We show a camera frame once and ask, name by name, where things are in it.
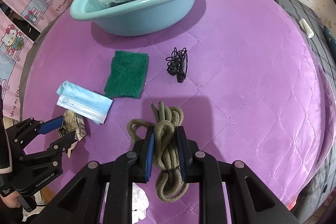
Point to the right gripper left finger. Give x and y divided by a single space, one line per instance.
141 170

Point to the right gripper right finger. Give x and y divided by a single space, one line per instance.
186 150

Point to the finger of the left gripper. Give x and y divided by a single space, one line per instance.
49 126
64 143

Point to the gold foil snack packet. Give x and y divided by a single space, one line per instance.
72 122

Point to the person's left hand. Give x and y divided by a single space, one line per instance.
11 200

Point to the white crumpled plastic bag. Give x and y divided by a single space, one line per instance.
140 203

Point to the blue surgical mask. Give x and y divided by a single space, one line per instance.
84 102

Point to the green scouring pad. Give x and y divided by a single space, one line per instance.
127 75

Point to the black tangled earphones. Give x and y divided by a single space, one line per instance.
177 64

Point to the purple quilted blanket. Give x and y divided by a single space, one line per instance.
253 91

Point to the pink Hello Kitty curtain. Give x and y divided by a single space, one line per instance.
15 45

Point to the white cylinder bottle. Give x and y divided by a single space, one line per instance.
306 28

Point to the dark blue star pillow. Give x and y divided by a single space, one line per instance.
331 41

